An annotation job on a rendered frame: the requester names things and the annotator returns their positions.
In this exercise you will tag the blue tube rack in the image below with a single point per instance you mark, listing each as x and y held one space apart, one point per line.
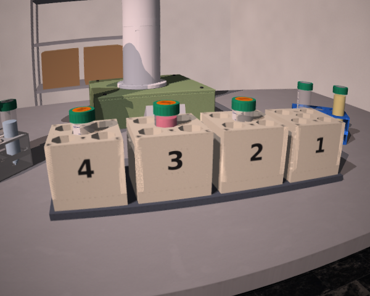
327 110

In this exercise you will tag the white tube rack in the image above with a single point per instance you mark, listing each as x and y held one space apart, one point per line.
7 168

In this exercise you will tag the pink tube with green cap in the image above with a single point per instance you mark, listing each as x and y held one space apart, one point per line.
166 113

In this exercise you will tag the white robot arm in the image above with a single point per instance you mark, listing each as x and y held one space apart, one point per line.
141 45

